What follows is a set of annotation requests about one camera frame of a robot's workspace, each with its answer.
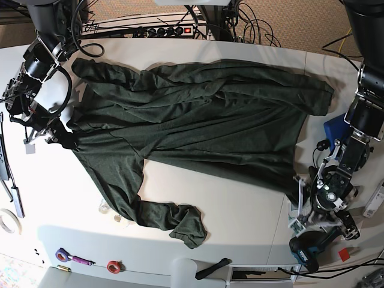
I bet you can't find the white rectangular device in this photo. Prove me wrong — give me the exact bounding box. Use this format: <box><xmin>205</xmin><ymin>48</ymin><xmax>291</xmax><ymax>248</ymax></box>
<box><xmin>363</xmin><ymin>183</ymin><xmax>383</xmax><ymax>218</ymax></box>

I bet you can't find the black cordless drill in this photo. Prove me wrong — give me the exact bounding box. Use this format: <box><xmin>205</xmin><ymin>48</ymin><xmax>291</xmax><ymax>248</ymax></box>
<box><xmin>289</xmin><ymin>211</ymin><xmax>360</xmax><ymax>273</ymax></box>

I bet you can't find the red square card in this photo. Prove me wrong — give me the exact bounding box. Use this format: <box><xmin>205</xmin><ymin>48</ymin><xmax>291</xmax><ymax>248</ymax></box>
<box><xmin>338</xmin><ymin>248</ymin><xmax>350</xmax><ymax>262</ymax></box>

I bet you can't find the white tape roll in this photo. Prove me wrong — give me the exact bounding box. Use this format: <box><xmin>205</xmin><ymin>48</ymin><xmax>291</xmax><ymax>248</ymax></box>
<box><xmin>0</xmin><ymin>209</ymin><xmax>22</xmax><ymax>235</ymax></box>

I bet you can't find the black power strip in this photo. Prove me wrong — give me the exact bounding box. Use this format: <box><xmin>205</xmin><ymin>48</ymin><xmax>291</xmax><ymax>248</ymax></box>
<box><xmin>132</xmin><ymin>26</ymin><xmax>194</xmax><ymax>38</ymax></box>

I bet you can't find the dark remote control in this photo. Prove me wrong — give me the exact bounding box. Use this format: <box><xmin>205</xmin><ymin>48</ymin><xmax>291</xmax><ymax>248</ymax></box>
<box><xmin>0</xmin><ymin>135</ymin><xmax>10</xmax><ymax>181</ymax></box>

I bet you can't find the blue box with black knob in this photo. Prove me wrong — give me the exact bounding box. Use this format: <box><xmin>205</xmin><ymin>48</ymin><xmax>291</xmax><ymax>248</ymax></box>
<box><xmin>323</xmin><ymin>114</ymin><xmax>351</xmax><ymax>151</ymax></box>

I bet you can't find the red tape roll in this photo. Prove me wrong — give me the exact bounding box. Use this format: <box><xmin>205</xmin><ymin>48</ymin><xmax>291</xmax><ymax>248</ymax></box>
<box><xmin>106</xmin><ymin>260</ymin><xmax>122</xmax><ymax>274</ymax></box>

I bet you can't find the yellow cable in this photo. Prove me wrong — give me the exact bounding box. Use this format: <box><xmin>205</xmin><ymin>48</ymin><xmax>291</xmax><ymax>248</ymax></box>
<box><xmin>336</xmin><ymin>28</ymin><xmax>352</xmax><ymax>57</ymax></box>

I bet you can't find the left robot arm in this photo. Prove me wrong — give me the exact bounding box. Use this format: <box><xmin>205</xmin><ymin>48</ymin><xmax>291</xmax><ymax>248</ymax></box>
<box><xmin>289</xmin><ymin>1</ymin><xmax>383</xmax><ymax>239</ymax></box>

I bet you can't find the black cable with carabiner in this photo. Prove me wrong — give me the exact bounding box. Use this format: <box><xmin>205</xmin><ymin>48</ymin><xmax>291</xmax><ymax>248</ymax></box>
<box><xmin>310</xmin><ymin>139</ymin><xmax>329</xmax><ymax>169</ymax></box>

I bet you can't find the grey usb hub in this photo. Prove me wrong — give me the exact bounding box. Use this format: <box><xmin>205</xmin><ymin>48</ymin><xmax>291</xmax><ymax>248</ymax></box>
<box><xmin>11</xmin><ymin>187</ymin><xmax>25</xmax><ymax>218</ymax></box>

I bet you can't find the purple tape roll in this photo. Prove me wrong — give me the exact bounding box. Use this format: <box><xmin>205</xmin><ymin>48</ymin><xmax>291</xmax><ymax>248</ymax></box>
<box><xmin>55</xmin><ymin>248</ymin><xmax>71</xmax><ymax>263</ymax></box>

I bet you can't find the purple marker pen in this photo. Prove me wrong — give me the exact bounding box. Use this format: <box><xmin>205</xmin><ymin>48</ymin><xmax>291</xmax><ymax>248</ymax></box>
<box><xmin>70</xmin><ymin>256</ymin><xmax>95</xmax><ymax>266</ymax></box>

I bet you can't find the gold green small cylinder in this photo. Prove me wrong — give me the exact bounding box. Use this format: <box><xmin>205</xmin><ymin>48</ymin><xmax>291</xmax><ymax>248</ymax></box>
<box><xmin>56</xmin><ymin>265</ymin><xmax>71</xmax><ymax>272</ymax></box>

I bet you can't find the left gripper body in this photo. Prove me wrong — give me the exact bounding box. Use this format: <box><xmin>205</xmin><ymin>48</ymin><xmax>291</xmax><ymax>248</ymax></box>
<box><xmin>295</xmin><ymin>175</ymin><xmax>347</xmax><ymax>232</ymax></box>

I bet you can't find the dark green t-shirt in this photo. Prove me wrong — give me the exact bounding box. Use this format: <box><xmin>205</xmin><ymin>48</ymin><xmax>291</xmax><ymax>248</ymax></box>
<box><xmin>67</xmin><ymin>58</ymin><xmax>334</xmax><ymax>249</ymax></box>

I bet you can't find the paper instruction booklet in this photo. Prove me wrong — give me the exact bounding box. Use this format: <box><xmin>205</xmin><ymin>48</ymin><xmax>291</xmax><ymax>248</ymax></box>
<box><xmin>288</xmin><ymin>202</ymin><xmax>311</xmax><ymax>236</ymax></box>

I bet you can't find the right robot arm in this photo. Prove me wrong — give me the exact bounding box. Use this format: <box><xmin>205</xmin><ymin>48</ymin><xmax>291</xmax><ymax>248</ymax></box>
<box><xmin>1</xmin><ymin>1</ymin><xmax>86</xmax><ymax>150</ymax></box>

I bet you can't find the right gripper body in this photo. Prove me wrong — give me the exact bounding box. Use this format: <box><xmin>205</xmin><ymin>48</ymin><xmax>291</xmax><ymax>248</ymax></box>
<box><xmin>8</xmin><ymin>101</ymin><xmax>60</xmax><ymax>154</ymax></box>

